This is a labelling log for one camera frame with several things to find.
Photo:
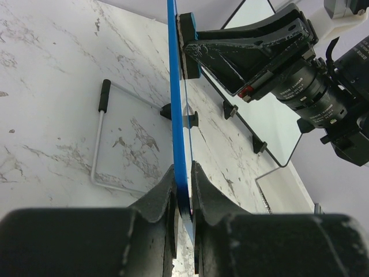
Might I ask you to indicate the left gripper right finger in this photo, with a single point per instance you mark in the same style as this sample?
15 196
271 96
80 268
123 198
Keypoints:
219 228

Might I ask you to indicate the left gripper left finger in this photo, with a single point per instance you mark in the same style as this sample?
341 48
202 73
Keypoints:
157 210

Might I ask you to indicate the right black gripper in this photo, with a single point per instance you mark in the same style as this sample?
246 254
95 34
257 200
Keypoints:
282 63

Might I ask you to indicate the blue framed small whiteboard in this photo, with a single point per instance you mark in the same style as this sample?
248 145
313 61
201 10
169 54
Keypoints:
178 139

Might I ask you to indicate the blue whiteboard eraser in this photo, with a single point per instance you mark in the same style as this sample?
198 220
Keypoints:
187 36

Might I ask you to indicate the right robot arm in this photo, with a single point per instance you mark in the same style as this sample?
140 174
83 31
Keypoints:
348 137

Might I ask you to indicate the black framed large whiteboard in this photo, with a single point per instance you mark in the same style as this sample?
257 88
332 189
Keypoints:
267 119

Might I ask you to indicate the grey flat tablet board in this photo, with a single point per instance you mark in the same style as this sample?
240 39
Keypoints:
283 192

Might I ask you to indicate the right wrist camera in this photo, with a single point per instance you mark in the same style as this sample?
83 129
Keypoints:
344 15

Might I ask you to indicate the wire whiteboard stand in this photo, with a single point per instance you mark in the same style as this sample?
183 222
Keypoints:
130 139

